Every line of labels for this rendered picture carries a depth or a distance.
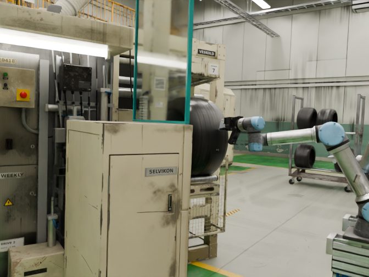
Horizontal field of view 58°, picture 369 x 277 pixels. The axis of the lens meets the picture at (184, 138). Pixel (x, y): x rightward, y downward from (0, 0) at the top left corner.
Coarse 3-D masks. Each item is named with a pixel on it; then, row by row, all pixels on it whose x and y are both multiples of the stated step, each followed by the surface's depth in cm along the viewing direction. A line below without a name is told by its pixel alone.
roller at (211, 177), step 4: (192, 176) 217; (196, 176) 218; (200, 176) 220; (204, 176) 222; (208, 176) 223; (212, 176) 225; (216, 176) 227; (192, 180) 215; (196, 180) 217; (200, 180) 219; (204, 180) 221; (208, 180) 223; (212, 180) 225; (216, 180) 228
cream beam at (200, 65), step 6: (192, 60) 250; (198, 60) 253; (204, 60) 256; (210, 60) 259; (216, 60) 262; (192, 66) 250; (198, 66) 253; (204, 66) 256; (192, 72) 250; (198, 72) 253; (204, 72) 257; (204, 78) 271; (210, 78) 269; (216, 78) 268
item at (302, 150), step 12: (360, 96) 633; (300, 108) 755; (312, 108) 708; (300, 120) 701; (312, 120) 742; (324, 120) 672; (336, 120) 712; (348, 132) 658; (360, 132) 671; (300, 144) 724; (360, 144) 683; (300, 156) 701; (312, 156) 744; (300, 168) 716; (312, 168) 730; (336, 168) 664; (300, 180) 755; (324, 180) 674; (336, 180) 660
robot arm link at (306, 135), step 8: (312, 128) 183; (264, 136) 192; (272, 136) 190; (280, 136) 188; (288, 136) 186; (296, 136) 185; (304, 136) 183; (312, 136) 181; (264, 144) 193; (272, 144) 191; (280, 144) 191
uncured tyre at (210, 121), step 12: (192, 108) 210; (204, 108) 213; (216, 108) 219; (192, 120) 206; (204, 120) 207; (216, 120) 212; (204, 132) 204; (216, 132) 209; (192, 144) 205; (204, 144) 205; (216, 144) 210; (192, 156) 207; (204, 156) 207; (216, 156) 213; (192, 168) 211; (204, 168) 214; (216, 168) 221
